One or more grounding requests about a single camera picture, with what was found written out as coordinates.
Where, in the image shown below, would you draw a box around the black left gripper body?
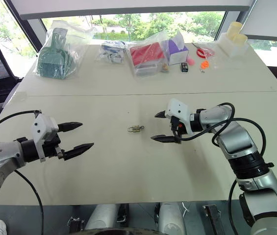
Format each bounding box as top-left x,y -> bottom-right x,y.
44,133 -> 65,160

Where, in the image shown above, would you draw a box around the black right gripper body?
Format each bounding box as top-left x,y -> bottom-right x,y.
170,117 -> 188,144

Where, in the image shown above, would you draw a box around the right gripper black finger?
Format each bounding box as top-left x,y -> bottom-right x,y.
154,110 -> 171,120
150,134 -> 180,144

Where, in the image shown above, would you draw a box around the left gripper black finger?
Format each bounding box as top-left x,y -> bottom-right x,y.
57,121 -> 83,133
63,142 -> 95,162

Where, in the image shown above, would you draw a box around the white grey plastic container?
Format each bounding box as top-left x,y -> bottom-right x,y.
135,62 -> 159,77

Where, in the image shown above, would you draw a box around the red flat box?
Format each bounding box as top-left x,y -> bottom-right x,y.
129,42 -> 165,70

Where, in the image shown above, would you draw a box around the purple white tissue box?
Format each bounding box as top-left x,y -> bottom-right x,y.
162,32 -> 191,67

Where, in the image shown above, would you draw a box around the green plastic dustpan set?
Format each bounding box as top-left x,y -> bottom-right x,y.
37,27 -> 76,80

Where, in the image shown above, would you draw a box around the silver rounded robot leg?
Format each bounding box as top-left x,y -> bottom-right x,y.
157,202 -> 187,233
84,203 -> 119,231

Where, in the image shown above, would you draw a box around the clear bag with red box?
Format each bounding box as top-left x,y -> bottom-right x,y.
125,31 -> 171,78

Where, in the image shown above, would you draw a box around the bag of white blue parts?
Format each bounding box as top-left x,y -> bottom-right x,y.
94,40 -> 127,65

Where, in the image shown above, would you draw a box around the clear bag with green dustpan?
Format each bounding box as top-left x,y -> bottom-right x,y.
34,20 -> 97,81

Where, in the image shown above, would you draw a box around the white block holder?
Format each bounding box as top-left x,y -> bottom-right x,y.
217,31 -> 250,59

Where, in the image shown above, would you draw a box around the cream plastic cylinder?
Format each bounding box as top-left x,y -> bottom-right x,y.
227,21 -> 242,38
233,33 -> 249,47

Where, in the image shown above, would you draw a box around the grey window header beam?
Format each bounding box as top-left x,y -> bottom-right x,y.
3,0 -> 257,21

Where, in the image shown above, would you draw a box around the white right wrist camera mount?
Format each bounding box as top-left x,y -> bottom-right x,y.
165,98 -> 196,136

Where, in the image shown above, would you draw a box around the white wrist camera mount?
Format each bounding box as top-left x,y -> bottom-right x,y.
165,98 -> 196,136
31,114 -> 59,163

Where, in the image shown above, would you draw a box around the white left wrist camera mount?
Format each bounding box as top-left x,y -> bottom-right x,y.
31,114 -> 59,163

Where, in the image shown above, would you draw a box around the red handled scissors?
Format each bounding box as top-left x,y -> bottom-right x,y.
191,42 -> 215,60

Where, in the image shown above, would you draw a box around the white cable tie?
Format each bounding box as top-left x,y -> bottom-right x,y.
180,201 -> 190,221

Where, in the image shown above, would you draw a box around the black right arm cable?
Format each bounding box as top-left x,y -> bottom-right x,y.
170,102 -> 268,232

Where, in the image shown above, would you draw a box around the black metal bracket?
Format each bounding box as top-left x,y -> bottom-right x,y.
201,204 -> 224,235

